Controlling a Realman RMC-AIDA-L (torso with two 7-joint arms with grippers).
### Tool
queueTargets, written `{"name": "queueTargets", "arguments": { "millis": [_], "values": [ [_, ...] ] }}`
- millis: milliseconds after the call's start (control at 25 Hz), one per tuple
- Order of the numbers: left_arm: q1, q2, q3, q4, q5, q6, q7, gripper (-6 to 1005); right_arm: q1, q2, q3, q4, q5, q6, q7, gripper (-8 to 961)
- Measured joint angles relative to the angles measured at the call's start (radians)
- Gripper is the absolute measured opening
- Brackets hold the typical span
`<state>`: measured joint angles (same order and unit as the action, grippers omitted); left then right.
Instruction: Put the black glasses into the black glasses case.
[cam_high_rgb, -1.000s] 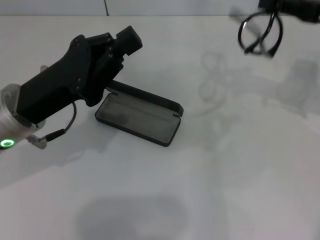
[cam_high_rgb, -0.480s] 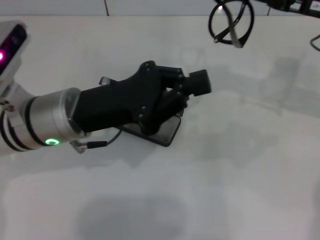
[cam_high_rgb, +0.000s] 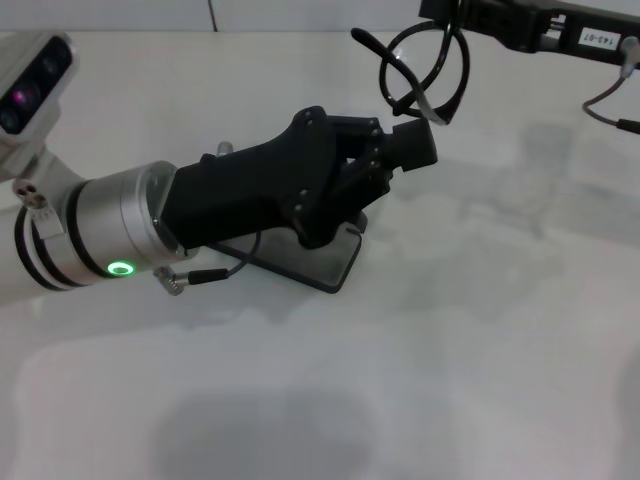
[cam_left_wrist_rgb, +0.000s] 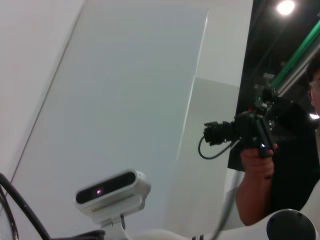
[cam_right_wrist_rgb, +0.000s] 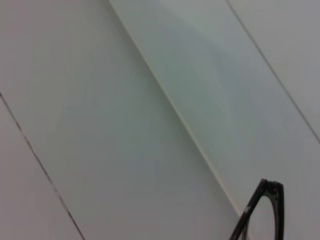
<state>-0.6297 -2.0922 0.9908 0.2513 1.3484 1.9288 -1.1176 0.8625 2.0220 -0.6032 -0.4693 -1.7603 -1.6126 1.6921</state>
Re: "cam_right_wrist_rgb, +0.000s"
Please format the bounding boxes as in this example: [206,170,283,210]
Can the black glasses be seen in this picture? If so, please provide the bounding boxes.
[228,178,285,240]

